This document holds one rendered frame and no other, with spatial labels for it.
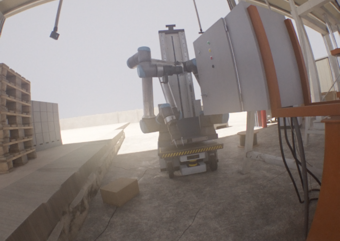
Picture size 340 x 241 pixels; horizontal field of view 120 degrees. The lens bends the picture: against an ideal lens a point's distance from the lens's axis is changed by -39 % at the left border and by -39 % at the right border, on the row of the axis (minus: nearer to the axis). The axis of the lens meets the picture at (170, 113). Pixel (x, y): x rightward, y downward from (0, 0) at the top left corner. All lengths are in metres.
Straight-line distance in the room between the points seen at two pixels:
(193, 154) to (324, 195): 1.33
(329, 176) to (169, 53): 1.97
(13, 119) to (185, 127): 1.96
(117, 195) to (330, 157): 1.31
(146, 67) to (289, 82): 0.87
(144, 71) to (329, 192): 1.11
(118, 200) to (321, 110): 1.37
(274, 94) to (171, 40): 1.63
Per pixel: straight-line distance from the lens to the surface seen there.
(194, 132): 1.90
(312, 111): 0.69
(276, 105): 0.80
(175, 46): 2.14
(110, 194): 1.40
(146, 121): 1.62
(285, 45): 1.08
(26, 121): 2.35
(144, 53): 1.10
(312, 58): 3.94
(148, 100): 1.61
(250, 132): 1.59
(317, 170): 1.19
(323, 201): 0.64
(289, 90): 0.98
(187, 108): 1.96
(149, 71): 1.07
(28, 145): 2.37
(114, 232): 1.13
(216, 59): 1.10
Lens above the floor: 0.68
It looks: 1 degrees up
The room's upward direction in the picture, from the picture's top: 7 degrees counter-clockwise
